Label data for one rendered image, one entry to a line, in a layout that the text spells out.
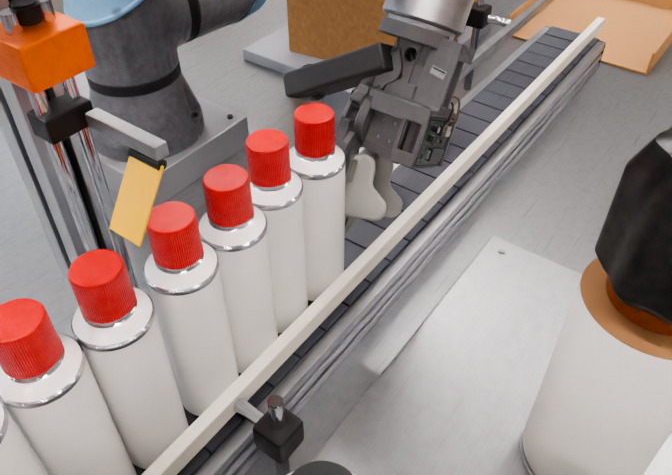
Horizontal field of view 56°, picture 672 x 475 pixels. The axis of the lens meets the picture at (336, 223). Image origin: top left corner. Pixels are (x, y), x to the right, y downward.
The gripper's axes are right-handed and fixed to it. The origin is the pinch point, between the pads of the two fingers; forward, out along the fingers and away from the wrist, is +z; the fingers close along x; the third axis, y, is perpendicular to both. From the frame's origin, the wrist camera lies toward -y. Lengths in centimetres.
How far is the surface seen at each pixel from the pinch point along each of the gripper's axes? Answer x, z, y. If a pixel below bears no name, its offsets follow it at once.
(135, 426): -24.3, 12.4, 2.2
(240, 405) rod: -16.1, 12.1, 5.1
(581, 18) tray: 79, -34, -3
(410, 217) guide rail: 7.2, -1.8, 4.5
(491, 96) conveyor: 38.0, -15.5, -1.6
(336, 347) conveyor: -2.9, 10.4, 5.7
